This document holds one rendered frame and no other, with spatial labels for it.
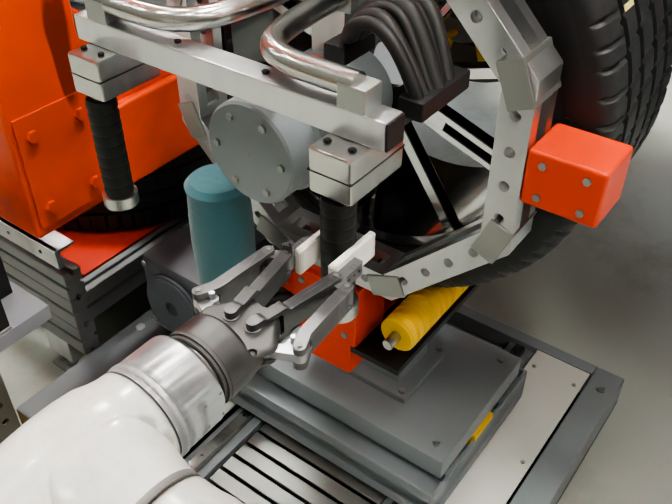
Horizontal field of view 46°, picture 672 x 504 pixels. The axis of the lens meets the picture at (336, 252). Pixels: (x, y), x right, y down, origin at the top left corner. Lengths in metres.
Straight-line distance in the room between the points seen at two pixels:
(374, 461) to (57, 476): 0.93
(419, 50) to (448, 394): 0.84
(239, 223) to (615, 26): 0.52
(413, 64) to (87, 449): 0.43
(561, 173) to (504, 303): 1.16
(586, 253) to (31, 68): 1.49
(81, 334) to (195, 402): 1.09
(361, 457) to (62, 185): 0.69
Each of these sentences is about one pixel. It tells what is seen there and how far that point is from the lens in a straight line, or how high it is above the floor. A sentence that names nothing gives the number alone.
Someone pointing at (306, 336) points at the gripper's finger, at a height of 0.84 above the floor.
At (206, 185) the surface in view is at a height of 0.74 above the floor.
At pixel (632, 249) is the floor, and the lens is 2.27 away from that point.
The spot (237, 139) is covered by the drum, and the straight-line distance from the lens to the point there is 0.91.
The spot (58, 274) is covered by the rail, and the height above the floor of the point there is 0.33.
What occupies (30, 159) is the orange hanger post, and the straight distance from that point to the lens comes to 1.32.
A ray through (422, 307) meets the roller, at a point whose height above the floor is 0.54.
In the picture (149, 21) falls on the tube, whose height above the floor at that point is 1.00.
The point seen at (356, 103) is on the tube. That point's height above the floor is 0.99.
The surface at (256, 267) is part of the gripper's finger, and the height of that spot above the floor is 0.84.
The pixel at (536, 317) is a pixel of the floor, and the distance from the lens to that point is 1.98.
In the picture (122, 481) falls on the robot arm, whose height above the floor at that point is 0.87.
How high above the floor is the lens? 1.32
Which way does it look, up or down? 39 degrees down
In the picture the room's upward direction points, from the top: straight up
